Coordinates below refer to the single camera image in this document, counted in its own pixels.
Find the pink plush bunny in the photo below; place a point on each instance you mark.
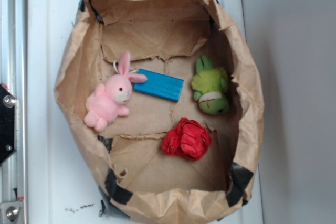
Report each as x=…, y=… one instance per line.
x=108, y=100

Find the blue rectangular block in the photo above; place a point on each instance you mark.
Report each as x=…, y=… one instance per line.
x=160, y=85

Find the green plush toy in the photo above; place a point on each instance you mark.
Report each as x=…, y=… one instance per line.
x=210, y=85

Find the red crumpled paper ball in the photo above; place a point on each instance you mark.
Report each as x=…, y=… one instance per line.
x=187, y=139

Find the brown paper bag bin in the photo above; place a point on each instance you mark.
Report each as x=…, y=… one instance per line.
x=126, y=159

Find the white plastic tray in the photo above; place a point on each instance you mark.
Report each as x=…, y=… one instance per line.
x=61, y=188

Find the black mounting bracket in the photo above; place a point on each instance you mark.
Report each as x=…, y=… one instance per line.
x=7, y=124

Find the aluminium frame rail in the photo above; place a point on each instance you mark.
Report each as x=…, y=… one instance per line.
x=14, y=206

